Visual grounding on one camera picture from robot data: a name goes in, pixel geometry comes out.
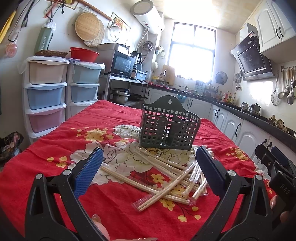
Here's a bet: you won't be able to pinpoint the wooden chopsticks pair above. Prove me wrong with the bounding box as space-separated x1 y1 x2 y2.
135 147 187 174
99 164 190 205
182 162 202 198
133 164 195 212
192 174 208 201

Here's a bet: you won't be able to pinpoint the person's right hand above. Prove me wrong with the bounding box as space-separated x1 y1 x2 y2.
270 195 290 223

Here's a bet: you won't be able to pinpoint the person's left hand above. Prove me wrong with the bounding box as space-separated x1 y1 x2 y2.
91 214 158 241

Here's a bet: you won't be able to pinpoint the white lower cabinets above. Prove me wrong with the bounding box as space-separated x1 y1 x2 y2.
145 87 295 170

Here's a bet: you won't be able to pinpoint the metal teapot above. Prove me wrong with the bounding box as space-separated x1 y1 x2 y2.
249 103 261 117

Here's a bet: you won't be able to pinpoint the hanging strainer ladle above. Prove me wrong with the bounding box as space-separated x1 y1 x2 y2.
271 71 280 106

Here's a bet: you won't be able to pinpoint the black range hood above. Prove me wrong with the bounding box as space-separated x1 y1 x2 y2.
231 31 274 81

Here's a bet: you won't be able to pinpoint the red floral tablecloth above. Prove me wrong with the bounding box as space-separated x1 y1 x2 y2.
1 100 272 240

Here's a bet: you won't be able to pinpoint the dark green utensil basket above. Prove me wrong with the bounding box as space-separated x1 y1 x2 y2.
139 95 201 151

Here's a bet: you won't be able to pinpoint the window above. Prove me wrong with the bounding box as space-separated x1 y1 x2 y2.
168 23 216 83

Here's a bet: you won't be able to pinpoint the white upper cabinet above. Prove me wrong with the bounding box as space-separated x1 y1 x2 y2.
254 1 295 53

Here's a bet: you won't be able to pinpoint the left plastic drawer tower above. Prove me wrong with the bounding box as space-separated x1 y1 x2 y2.
20 56 70 144

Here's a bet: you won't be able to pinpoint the plastic drawer tower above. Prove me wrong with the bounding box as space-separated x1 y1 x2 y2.
20 56 70 144
65 60 105 119

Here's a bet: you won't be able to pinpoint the stainless steel pot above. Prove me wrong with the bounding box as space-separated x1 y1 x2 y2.
111 88 130 105

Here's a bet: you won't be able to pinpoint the right plastic drawer tower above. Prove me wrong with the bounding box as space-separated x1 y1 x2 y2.
65 60 105 119

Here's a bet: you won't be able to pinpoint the metal storage shelf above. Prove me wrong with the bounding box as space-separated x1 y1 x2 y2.
97 74 148 109

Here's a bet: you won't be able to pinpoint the wicker basket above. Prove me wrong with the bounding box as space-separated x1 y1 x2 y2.
34 50 68 58

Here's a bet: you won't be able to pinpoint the red plastic basin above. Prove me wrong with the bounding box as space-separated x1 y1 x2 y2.
70 47 99 62

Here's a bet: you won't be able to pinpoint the black microwave oven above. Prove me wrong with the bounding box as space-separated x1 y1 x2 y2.
95 50 135 77

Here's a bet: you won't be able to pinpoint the green hanging bag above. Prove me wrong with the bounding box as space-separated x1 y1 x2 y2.
34 22 56 54

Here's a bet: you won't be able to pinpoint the white water heater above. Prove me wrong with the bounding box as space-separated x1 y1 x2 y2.
130 0 164 35

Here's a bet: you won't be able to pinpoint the round bamboo tray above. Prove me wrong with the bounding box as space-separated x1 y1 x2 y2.
74 13 100 41

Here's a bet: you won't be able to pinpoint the small wall fan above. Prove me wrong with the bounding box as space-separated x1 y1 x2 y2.
215 71 228 85

